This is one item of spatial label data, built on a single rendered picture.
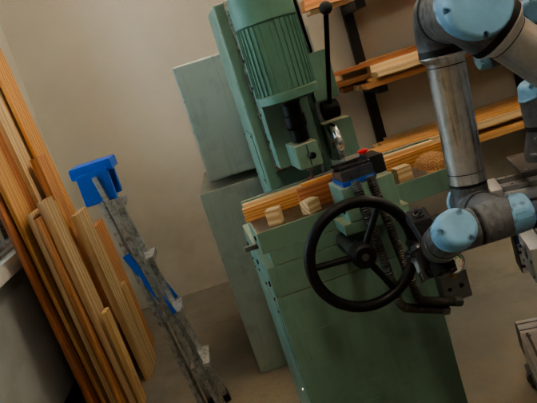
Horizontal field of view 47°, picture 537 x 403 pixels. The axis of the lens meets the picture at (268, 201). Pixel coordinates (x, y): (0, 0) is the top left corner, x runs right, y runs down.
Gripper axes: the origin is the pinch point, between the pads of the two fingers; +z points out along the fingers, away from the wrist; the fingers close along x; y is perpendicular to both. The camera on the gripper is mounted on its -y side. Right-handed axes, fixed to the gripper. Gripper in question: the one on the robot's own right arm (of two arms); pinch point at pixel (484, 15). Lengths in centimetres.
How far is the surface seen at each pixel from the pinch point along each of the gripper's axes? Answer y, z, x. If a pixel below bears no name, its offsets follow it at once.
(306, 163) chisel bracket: 11, -58, -85
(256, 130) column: -2, -36, -93
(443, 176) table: 29, -66, -53
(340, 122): 7, -36, -69
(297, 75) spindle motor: -12, -61, -77
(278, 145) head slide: 4, -45, -89
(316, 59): -13, -35, -67
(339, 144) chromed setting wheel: 12, -45, -73
